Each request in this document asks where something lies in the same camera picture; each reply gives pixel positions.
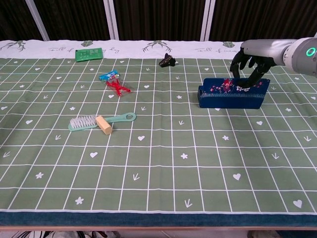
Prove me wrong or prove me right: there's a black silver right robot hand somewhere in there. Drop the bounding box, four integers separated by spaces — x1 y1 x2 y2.
229 39 297 88

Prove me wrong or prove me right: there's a blue glasses case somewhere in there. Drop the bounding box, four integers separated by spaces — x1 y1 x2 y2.
198 77 270 110

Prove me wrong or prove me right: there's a black clip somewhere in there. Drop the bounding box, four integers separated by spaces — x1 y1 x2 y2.
158 53 178 68

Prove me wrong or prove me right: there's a green checked tablecloth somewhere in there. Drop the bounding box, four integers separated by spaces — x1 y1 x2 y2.
0 39 317 228

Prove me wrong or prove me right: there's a red plastic clip toy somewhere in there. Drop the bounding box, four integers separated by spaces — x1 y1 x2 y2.
99 70 132 97

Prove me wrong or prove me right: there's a mint green scrubbing brush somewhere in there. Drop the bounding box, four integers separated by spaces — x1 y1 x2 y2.
68 112 137 132

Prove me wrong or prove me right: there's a green circuit board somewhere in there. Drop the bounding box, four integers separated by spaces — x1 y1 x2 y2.
75 47 104 62

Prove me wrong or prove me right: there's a small tan wooden block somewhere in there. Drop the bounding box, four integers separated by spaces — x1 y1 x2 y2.
95 115 112 135

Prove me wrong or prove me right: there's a white partition post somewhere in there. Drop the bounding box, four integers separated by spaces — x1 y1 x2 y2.
103 0 120 41
199 0 216 42
24 0 50 42

